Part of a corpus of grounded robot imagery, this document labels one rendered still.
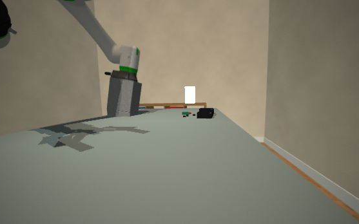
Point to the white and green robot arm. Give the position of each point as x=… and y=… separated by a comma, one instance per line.
x=127, y=54

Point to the black rack of three bins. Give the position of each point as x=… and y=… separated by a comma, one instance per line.
x=205, y=113

